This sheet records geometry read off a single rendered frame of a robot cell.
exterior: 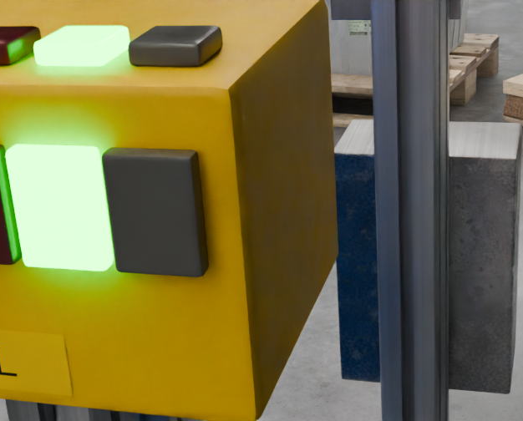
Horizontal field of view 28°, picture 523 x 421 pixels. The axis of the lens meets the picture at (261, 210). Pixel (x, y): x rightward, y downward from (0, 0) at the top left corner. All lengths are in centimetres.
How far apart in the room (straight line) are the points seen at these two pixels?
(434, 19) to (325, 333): 162
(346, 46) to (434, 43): 291
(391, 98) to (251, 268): 51
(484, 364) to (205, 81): 72
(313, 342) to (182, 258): 203
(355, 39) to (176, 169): 340
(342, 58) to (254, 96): 342
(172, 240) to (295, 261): 6
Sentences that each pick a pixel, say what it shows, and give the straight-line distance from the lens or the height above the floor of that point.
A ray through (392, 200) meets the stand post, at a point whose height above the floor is 84.
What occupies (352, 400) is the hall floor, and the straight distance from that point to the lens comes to 207.
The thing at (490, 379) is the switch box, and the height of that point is 63.
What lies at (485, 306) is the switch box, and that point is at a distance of 91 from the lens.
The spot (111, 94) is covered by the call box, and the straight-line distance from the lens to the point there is 24.
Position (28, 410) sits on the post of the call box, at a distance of 34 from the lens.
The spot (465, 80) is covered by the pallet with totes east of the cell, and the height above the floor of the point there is 9.
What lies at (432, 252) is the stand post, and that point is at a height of 80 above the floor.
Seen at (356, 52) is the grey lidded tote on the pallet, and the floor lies 23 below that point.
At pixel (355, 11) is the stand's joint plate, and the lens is 83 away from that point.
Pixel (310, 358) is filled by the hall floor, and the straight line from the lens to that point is 221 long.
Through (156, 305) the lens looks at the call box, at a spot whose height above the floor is 102.
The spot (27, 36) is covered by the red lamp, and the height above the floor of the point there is 108.
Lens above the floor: 113
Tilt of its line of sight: 23 degrees down
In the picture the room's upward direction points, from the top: 4 degrees counter-clockwise
